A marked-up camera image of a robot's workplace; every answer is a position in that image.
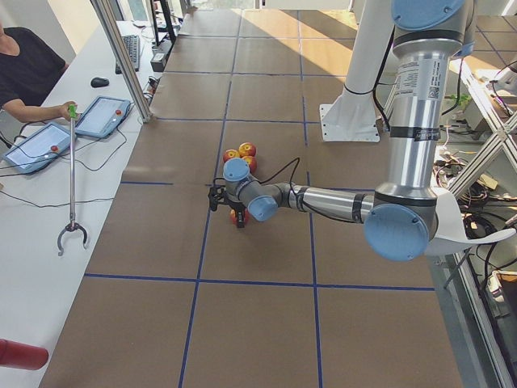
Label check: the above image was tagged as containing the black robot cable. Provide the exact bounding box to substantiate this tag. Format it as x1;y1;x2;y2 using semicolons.
258;156;302;186

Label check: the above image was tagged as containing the red yellow apple left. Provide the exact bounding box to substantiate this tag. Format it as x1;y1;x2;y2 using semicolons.
222;149;241;163

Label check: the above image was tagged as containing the blue tablet far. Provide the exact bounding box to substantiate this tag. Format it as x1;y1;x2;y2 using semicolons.
75;95;131;139

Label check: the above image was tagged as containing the black keyboard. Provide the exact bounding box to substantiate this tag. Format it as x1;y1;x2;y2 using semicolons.
122;35;141;72

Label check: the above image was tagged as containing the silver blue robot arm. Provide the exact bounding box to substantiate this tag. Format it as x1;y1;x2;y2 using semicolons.
208;1;476;261

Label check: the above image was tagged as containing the aluminium frame post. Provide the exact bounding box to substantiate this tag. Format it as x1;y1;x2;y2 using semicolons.
91;0;152;123

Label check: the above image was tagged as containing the person in black shirt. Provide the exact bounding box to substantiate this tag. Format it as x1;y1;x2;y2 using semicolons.
1;27;69;123

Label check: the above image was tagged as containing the red cylinder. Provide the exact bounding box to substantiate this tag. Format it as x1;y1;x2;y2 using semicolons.
1;339;48;370

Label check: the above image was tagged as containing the white paper sheet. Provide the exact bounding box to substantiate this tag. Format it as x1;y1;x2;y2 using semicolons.
424;188;516;256

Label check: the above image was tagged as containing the red yellow lone apple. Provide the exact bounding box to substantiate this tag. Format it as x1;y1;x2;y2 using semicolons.
229;209;249;225

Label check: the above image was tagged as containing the tangled cables right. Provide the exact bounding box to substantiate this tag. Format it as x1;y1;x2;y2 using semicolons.
434;145;517;259

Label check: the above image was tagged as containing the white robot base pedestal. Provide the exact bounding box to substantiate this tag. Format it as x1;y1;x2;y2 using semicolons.
320;0;394;142

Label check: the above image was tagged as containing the red yellow apple front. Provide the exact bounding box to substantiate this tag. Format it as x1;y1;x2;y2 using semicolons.
242;155;258;175

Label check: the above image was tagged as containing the person's hand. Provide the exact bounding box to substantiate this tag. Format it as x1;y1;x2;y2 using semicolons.
57;101;78;121

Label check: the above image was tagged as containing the black computer mouse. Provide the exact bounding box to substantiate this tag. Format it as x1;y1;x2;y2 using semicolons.
90;77;110;88

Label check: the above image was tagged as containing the red yellow apple back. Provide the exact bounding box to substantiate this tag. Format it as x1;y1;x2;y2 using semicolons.
237;141;257;158

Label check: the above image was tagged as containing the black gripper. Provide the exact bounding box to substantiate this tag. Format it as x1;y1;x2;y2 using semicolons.
208;184;245;229

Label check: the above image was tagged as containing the blue tablet near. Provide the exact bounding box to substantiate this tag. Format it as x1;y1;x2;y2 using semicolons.
2;122;76;175

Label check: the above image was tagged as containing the metal reacher grabber tool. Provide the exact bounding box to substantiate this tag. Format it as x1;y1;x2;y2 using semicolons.
57;112;88;256

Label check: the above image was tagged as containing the aluminium frame rack right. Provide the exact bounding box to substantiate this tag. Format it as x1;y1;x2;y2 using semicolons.
432;51;516;387

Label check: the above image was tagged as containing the blue tablet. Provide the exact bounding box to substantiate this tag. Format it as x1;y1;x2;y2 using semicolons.
2;122;76;175
75;95;131;139

